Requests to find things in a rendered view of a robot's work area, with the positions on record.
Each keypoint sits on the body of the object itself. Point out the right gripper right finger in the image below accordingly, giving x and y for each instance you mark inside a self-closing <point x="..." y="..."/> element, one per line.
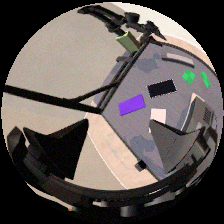
<point x="172" y="144"/>

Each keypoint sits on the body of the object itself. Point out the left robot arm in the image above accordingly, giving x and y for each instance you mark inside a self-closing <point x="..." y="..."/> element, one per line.
<point x="98" y="12"/>

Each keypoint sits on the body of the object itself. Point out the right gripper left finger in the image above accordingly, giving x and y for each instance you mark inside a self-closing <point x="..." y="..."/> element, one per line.
<point x="63" y="147"/>

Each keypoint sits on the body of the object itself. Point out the green flat rectangular mat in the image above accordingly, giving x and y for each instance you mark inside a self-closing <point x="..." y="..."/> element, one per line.
<point x="205" y="79"/>

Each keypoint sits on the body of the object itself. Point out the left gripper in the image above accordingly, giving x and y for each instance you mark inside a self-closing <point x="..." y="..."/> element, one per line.
<point x="147" y="37"/>

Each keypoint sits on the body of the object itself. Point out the purple flat slab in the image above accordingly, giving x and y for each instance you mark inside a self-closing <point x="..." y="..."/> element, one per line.
<point x="131" y="105"/>

